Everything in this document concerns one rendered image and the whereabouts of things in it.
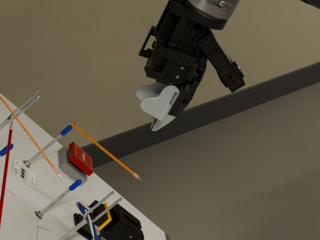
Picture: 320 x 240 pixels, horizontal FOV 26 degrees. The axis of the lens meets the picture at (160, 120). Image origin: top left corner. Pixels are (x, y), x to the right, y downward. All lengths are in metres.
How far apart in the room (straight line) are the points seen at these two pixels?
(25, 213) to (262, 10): 2.63
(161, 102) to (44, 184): 0.23
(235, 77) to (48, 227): 0.36
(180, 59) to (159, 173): 2.16
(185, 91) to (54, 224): 0.28
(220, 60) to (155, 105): 0.12
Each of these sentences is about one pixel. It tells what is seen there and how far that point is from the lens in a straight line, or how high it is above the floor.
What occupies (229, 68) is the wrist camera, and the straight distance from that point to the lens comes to 1.04.
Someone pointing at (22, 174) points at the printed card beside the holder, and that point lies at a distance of 1.09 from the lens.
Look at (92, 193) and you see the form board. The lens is 1.25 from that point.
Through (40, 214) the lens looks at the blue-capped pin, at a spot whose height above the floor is 1.15.
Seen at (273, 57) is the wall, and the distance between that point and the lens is 3.69.
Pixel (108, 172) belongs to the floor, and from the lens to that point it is 3.16.
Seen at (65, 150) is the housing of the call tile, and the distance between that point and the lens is 1.24.
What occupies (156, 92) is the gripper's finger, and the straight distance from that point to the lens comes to 1.08.
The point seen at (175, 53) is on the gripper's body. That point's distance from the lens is 0.99.
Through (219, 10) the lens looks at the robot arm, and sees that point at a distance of 0.98.
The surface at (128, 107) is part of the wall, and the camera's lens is 3.18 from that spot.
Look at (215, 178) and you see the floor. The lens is 3.12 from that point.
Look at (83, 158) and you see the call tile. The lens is 1.22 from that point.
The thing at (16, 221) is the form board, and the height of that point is 1.17.
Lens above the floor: 1.77
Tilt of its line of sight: 30 degrees down
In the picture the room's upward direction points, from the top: straight up
